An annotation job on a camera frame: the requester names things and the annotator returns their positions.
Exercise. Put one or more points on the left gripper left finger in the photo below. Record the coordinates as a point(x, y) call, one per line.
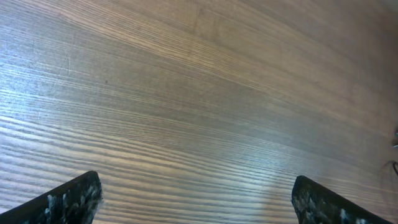
point(75, 201)

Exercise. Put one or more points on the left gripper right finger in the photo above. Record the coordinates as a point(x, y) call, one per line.
point(314, 204)

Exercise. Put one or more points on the black USB cable thin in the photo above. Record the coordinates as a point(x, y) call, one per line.
point(394, 166)

